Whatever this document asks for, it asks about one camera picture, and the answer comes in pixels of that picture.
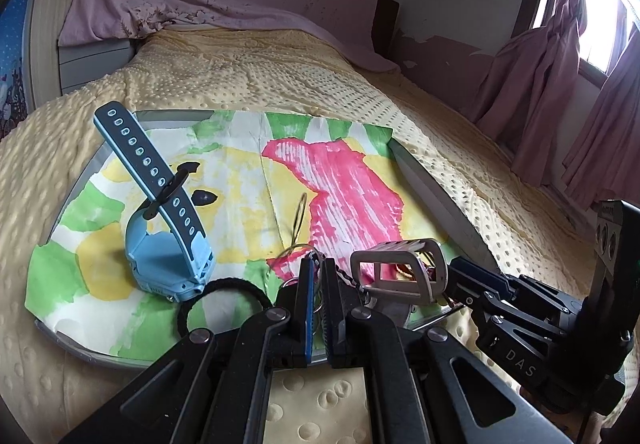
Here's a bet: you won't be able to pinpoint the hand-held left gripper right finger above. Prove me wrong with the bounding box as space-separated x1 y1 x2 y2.
320 258 573 444

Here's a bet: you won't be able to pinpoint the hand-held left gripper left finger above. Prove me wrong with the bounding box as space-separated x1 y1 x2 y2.
60 257 318 444

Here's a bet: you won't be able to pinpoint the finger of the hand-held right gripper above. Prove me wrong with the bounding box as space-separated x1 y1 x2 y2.
448 257 583 320
442 281 566 350

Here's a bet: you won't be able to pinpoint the silver split key rings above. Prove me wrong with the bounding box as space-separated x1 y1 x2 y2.
280 249 326 315

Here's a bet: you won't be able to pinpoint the metal hair clip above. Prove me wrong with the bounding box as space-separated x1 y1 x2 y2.
350 238 449 305

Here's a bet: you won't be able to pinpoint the black hair tie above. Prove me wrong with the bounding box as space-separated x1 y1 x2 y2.
175 277 273 337

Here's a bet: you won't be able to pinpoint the thin wire hoop keychain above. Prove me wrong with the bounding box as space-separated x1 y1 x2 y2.
267 193 321 275

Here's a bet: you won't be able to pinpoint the grey shallow box tray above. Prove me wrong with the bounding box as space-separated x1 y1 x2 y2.
30 108 501 370

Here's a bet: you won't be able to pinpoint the light blue smart watch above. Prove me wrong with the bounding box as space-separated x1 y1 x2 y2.
94 101 216 302

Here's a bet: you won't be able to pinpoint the painted paper sheet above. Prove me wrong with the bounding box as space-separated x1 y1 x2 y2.
25 110 406 360

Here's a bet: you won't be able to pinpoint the pink curtain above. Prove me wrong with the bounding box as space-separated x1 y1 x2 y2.
465 0 640 212

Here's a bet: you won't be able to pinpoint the cream dotted blanket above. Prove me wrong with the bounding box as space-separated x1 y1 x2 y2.
0 27 640 444

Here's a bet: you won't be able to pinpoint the window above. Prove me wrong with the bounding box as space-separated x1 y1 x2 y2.
530 0 640 88

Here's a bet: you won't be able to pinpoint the blue patterned fabric panel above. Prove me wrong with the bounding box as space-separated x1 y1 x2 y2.
0 0 41 135

